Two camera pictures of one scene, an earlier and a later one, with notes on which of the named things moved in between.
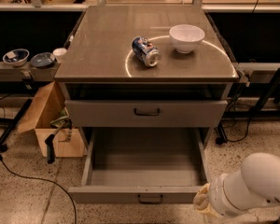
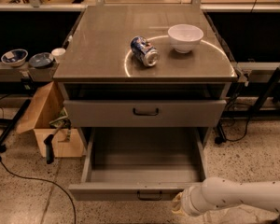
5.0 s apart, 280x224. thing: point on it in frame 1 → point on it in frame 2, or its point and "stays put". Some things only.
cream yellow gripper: (217, 195) → (188, 201)
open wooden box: (45, 107) stays put
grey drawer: (141, 165) stays put
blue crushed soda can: (146, 51) stays put
